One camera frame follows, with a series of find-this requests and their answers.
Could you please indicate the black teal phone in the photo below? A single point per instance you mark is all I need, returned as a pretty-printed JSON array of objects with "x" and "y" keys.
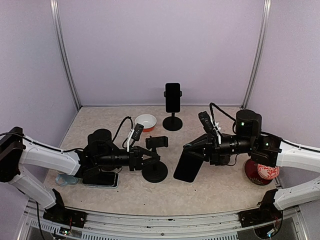
[{"x": 172, "y": 96}]

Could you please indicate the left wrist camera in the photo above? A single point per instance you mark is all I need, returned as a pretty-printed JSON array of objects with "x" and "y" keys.
[{"x": 134, "y": 135}]

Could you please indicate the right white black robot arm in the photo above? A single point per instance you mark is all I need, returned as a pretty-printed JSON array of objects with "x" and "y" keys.
[{"x": 263, "y": 148}]

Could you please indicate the red patterned bowl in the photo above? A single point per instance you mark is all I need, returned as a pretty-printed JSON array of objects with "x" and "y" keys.
[{"x": 267, "y": 172}]

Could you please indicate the left aluminium frame post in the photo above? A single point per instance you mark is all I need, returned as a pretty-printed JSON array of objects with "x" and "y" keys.
[{"x": 63, "y": 53}]

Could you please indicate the aluminium frame post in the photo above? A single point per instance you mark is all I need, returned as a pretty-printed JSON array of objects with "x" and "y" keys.
[
  {"x": 63, "y": 53},
  {"x": 258, "y": 52}
]

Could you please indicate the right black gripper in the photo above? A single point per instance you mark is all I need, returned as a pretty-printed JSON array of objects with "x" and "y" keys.
[{"x": 211, "y": 143}]

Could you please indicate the orange white bowl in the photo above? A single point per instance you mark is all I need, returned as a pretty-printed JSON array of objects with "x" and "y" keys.
[{"x": 147, "y": 120}]

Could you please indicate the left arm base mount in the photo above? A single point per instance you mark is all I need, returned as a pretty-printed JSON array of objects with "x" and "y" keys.
[{"x": 58, "y": 213}]

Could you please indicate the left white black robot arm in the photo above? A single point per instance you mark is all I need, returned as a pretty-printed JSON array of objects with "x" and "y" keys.
[{"x": 16, "y": 150}]

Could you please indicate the light blue mug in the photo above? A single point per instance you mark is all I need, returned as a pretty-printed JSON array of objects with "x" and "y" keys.
[{"x": 65, "y": 179}]

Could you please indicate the right aluminium frame post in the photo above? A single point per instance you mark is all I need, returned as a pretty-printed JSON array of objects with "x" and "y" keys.
[{"x": 258, "y": 52}]

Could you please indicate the right flat black phone stand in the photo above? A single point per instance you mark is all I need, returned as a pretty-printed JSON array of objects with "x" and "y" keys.
[{"x": 222, "y": 161}]

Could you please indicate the dark red saucer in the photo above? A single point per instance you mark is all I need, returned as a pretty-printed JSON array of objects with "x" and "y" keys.
[{"x": 251, "y": 171}]

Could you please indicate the black pole phone stand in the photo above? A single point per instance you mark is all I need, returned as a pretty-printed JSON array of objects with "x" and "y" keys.
[
  {"x": 158, "y": 175},
  {"x": 172, "y": 123}
]

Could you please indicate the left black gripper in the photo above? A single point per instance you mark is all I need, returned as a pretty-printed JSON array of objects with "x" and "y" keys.
[{"x": 136, "y": 161}]

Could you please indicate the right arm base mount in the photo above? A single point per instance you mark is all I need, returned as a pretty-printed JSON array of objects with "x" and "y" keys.
[{"x": 266, "y": 211}]

